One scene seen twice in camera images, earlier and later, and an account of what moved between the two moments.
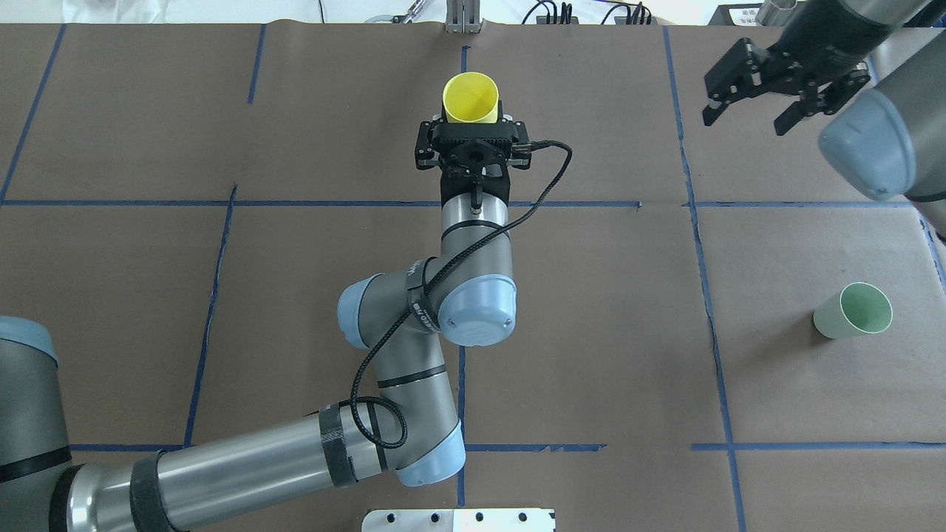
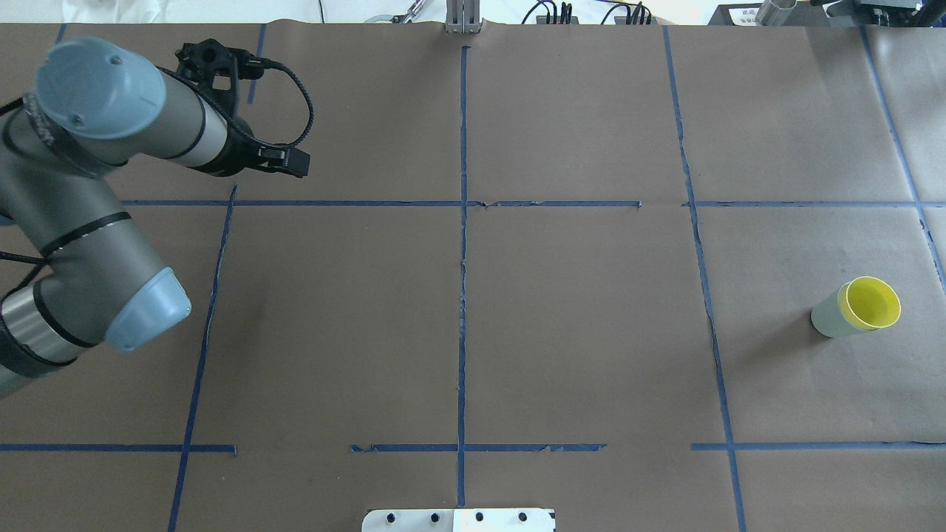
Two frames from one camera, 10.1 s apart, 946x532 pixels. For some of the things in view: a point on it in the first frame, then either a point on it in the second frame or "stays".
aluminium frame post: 463,17 stays
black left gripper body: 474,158 -> 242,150
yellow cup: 471,97 -> 868,303
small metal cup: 775,12 stays
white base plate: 460,520 stays
